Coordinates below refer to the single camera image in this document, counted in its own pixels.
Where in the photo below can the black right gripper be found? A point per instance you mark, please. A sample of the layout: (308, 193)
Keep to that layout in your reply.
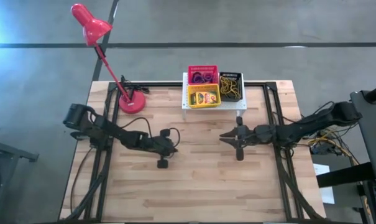
(253, 136)

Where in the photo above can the grey metal bench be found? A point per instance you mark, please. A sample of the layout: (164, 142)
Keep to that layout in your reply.
(13, 152)

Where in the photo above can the red desk lamp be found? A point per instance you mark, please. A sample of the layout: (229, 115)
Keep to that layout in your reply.
(93, 28)

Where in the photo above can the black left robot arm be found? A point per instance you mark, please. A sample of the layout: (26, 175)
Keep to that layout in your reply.
(113, 132)

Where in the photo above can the red plastic basket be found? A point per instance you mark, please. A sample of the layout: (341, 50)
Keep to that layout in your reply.
(203, 68)

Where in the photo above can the black flat crossbar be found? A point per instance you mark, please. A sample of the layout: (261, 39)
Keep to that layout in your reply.
(346, 175)

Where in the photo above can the white perforated metal shelf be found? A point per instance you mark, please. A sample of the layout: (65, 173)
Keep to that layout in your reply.
(231, 105)

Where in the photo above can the black aluminium table frame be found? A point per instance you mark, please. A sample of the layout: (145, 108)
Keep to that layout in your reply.
(166, 84)

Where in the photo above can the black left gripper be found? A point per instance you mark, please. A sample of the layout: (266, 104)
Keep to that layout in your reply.
(158, 146)

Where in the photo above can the black plastic basket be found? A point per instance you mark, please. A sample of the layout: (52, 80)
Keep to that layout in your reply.
(231, 74)

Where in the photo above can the white paper sheet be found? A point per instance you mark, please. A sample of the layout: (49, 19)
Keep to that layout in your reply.
(327, 196)

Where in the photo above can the yellow plastic basket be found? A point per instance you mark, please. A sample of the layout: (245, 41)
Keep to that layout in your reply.
(189, 88)

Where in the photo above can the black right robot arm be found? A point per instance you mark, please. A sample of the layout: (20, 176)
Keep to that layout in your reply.
(315, 123)

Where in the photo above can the black power brick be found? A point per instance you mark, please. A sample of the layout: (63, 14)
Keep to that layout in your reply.
(321, 149)

